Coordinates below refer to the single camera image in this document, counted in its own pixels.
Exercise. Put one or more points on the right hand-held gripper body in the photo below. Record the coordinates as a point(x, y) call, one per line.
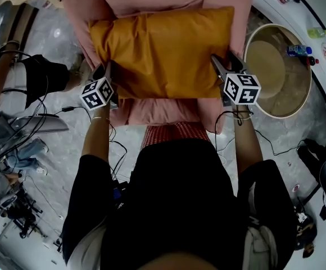
point(241, 90)

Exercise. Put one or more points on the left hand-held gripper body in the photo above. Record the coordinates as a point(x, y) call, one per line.
point(95, 94)

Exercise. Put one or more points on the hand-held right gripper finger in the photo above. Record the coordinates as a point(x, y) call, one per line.
point(219, 70)
point(237, 65)

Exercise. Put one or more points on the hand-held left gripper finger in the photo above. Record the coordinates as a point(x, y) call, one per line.
point(111, 74)
point(99, 73)

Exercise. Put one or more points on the orange pillow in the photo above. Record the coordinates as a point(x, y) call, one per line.
point(163, 55)

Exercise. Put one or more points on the person's right forearm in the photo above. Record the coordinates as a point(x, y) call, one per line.
point(247, 145)

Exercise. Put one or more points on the person's left forearm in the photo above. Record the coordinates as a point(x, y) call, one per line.
point(95, 139)

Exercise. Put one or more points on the round beige side table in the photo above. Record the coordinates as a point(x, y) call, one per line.
point(289, 89)

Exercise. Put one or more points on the dark plastic chair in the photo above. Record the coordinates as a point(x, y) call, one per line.
point(45, 124)

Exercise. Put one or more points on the blue label drink bottle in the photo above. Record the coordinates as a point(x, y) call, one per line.
point(298, 51)

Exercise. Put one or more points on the dark soda bottle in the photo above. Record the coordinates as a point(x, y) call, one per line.
point(312, 61)

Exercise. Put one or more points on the person's red checked trousers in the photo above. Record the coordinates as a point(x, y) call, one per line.
point(174, 134)

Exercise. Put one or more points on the white low ledge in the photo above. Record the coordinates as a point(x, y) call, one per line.
point(300, 15)

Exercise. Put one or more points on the green drink bottle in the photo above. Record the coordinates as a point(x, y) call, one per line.
point(317, 32)

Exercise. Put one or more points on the small red white disc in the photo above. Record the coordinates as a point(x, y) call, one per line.
point(296, 188)

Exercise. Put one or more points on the person's black t-shirt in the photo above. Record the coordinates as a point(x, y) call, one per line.
point(180, 207)

